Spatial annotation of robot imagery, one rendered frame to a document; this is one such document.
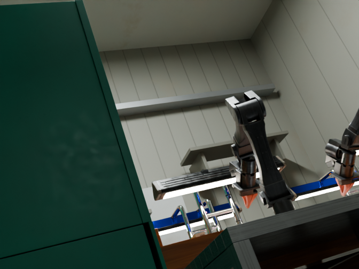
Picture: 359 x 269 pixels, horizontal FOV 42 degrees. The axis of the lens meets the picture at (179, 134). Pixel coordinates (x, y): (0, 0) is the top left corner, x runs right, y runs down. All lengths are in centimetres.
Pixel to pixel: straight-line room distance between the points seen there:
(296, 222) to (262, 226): 9
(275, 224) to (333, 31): 352
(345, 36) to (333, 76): 40
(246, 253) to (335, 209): 29
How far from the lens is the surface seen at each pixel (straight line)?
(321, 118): 479
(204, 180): 199
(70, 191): 152
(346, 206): 132
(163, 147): 446
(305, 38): 488
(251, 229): 116
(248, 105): 144
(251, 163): 169
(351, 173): 204
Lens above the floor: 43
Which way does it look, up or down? 25 degrees up
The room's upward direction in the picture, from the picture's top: 20 degrees counter-clockwise
